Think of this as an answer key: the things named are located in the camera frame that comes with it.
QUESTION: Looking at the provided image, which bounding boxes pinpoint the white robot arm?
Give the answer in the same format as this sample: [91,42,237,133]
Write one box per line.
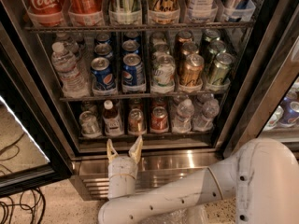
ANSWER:
[98,138,299,224]

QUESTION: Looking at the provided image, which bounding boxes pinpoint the white bottle top shelf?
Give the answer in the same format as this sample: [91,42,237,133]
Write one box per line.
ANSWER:
[185,0,218,23]

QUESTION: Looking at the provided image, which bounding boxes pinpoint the Pepsi can behind right door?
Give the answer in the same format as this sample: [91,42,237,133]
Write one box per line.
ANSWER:
[278,101,299,127]

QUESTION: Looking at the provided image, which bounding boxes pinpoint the clear plastic bin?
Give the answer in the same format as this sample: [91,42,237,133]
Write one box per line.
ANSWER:
[138,205,208,224]

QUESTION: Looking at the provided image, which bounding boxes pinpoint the front right Pepsi can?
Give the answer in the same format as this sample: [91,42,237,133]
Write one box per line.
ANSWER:
[121,53,146,93]

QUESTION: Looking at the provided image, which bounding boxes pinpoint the open fridge glass door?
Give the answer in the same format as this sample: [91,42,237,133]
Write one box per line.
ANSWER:
[0,7,72,198]

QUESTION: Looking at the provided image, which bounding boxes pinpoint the green striped can top shelf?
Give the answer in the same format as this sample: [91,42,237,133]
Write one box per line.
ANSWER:
[109,0,142,25]

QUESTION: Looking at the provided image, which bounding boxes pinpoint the water bottle shelf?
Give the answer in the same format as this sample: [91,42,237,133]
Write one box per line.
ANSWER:
[173,99,194,133]
[51,42,90,98]
[193,99,220,132]

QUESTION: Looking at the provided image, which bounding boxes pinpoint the brown juice bottle white cap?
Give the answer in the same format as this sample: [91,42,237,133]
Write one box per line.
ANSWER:
[103,100,123,136]

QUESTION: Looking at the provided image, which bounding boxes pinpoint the water bottle middle shelf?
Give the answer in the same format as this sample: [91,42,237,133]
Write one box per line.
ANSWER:
[51,42,90,98]

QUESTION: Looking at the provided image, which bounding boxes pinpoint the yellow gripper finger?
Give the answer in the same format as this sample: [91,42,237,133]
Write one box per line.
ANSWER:
[129,135,143,164]
[107,139,119,162]

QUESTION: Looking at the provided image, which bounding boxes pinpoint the green can middle shelf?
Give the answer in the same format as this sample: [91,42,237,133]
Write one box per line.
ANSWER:
[206,52,235,91]

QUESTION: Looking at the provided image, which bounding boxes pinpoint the red orange can top shelf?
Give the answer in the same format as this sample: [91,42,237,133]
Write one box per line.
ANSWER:
[68,0,105,26]

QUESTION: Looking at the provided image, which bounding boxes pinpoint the gold LaCroix can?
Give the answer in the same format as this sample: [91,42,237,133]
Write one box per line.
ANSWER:
[148,0,180,24]

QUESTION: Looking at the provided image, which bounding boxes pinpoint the silver can bottom shelf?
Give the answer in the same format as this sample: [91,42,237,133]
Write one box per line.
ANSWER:
[79,111,102,138]

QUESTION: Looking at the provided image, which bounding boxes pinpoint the water bottle bottom shelf left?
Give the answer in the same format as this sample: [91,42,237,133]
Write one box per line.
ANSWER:
[173,99,194,133]

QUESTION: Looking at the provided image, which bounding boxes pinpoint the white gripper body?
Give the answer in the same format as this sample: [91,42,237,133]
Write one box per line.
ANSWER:
[107,156,137,200]

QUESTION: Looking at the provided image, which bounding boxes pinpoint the water bottle bottom shelf right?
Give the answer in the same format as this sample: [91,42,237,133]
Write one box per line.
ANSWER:
[193,99,220,132]

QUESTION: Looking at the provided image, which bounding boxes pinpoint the white green 7up can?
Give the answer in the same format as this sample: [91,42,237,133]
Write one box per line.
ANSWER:
[151,54,176,93]

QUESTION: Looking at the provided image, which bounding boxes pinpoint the red soda can bottom shelf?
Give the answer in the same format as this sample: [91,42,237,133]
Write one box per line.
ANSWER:
[150,106,169,133]

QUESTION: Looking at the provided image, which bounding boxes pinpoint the front left Pepsi can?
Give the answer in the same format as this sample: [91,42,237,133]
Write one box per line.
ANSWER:
[91,57,117,95]

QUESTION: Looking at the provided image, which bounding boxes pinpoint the orange soda can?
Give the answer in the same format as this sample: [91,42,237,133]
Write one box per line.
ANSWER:
[128,108,146,134]

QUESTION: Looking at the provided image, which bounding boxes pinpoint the gold can middle shelf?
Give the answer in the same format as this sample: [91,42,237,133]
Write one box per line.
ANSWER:
[178,53,205,92]

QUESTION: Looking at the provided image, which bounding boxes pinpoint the red Coca-Cola can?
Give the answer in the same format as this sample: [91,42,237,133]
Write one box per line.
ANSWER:
[28,0,64,27]

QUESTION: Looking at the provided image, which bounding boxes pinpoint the black cables on floor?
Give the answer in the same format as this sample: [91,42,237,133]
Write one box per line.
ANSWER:
[0,187,47,224]

